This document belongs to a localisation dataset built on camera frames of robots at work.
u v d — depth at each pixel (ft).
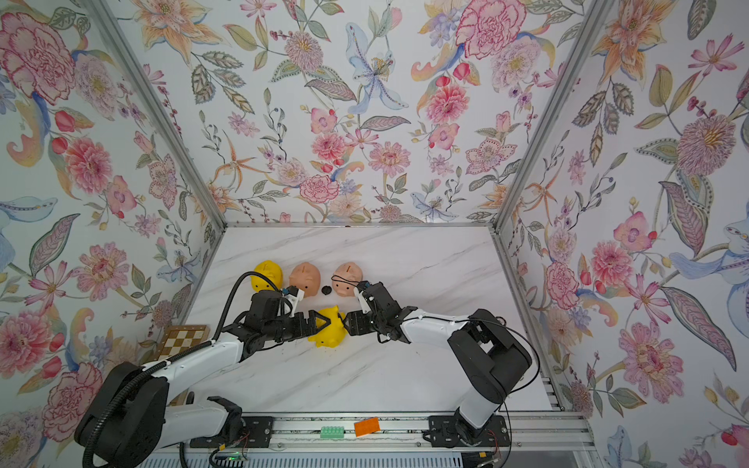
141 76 2.63
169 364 1.55
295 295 2.67
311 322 2.51
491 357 1.52
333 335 2.76
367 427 2.47
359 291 2.73
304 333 2.46
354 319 2.60
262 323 2.25
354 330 2.61
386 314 2.31
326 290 3.31
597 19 2.30
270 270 3.18
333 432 2.41
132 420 1.35
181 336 2.90
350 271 3.12
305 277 3.11
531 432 2.52
